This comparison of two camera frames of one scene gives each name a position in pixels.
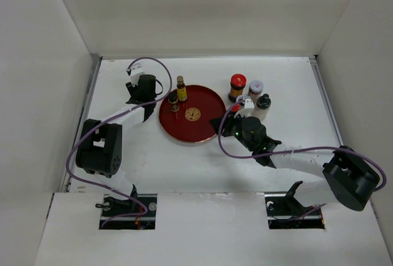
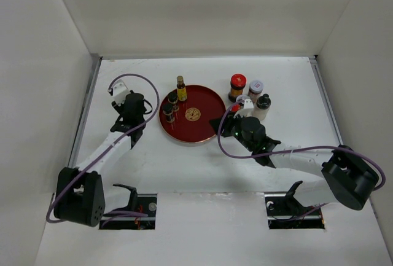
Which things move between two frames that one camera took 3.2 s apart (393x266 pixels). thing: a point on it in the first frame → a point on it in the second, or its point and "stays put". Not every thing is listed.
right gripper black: [227, 121] stays put
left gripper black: [132, 89] → [120, 108]
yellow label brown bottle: [181, 89] stays put
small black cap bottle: [173, 101] stays put
